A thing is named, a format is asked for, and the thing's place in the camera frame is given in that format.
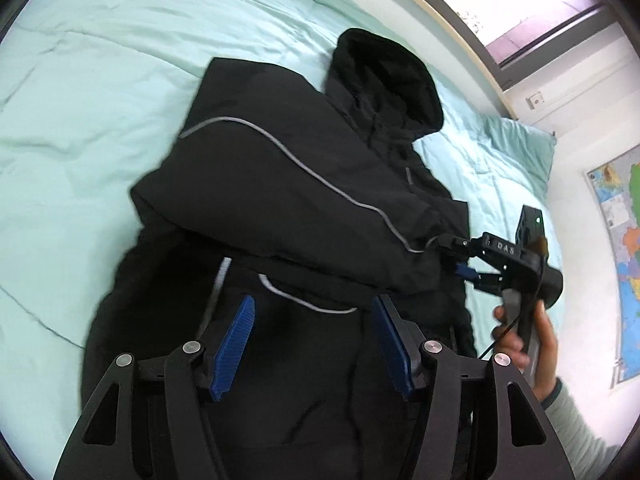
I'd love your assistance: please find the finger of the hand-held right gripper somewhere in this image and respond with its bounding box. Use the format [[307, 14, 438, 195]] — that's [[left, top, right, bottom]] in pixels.
[[454, 264, 507, 293], [431, 233, 487, 262]]

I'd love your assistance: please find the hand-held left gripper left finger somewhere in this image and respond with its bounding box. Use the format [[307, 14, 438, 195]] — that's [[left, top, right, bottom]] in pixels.
[[52, 295, 257, 480]]

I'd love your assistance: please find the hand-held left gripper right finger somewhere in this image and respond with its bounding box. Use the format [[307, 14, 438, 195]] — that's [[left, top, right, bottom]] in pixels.
[[371, 294, 576, 480]]

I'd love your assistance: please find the black hooded jacket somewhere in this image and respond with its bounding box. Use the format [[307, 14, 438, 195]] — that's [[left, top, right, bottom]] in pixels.
[[82, 27, 478, 480]]

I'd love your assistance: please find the person's right forearm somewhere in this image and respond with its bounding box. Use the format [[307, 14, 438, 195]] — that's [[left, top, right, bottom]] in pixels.
[[536, 377, 621, 480]]

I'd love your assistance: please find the person's right hand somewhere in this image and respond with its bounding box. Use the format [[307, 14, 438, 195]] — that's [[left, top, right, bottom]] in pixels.
[[490, 301, 559, 403]]

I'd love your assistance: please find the mint green pillow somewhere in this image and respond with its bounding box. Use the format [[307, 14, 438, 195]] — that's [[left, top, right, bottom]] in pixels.
[[479, 114, 557, 196]]

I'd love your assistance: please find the mint green bed blanket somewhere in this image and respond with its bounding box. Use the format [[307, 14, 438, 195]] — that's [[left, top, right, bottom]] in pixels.
[[0, 0, 566, 461]]

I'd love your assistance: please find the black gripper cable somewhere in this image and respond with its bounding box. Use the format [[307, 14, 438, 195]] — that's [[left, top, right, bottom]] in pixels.
[[477, 305, 523, 361]]

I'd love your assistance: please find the colourful wall map poster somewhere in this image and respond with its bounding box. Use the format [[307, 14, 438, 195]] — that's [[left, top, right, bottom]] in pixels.
[[585, 145, 640, 391]]

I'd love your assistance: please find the window with dark frame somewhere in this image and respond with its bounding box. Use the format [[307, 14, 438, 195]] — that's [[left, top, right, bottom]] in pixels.
[[360, 0, 640, 86]]

